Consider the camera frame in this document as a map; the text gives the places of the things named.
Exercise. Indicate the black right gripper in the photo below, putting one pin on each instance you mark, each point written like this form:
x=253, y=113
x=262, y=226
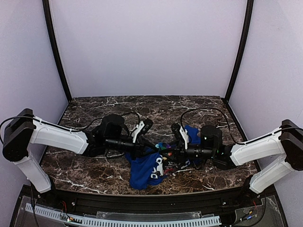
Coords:
x=179, y=152

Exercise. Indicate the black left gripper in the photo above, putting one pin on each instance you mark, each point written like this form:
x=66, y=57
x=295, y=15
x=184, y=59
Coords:
x=138, y=146

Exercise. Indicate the rainbow flower plush brooch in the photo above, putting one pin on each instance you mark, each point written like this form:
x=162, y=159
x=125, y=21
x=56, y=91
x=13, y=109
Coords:
x=161, y=146

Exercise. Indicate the blue printed t-shirt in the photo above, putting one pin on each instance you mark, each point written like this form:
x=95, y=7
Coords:
x=145, y=171

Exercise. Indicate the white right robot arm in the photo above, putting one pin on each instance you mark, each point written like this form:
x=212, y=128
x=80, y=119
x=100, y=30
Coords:
x=286, y=142

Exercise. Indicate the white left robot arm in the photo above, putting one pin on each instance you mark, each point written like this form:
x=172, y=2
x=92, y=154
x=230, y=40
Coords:
x=24, y=129

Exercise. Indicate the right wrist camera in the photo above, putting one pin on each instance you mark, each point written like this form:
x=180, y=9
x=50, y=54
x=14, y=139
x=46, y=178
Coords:
x=198, y=134

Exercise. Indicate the black front aluminium rail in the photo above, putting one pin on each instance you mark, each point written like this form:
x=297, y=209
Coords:
x=215, y=201

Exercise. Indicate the white slotted cable duct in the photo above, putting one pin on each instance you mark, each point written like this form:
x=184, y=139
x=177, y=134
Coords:
x=107, y=219

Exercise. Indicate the right black frame post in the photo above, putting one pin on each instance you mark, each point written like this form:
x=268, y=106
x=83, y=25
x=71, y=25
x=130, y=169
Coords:
x=241, y=49

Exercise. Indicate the black frame post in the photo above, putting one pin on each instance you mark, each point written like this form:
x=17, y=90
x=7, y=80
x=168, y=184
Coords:
x=55, y=50
x=241, y=49

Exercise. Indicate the left black frame post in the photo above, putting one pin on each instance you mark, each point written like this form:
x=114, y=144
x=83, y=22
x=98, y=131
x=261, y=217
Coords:
x=55, y=50

